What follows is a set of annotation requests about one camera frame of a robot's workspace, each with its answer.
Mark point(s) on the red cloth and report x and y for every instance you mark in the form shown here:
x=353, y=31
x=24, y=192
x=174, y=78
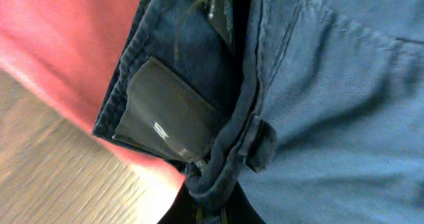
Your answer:
x=65, y=51

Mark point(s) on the blue denim shorts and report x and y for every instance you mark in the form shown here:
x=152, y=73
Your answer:
x=277, y=111

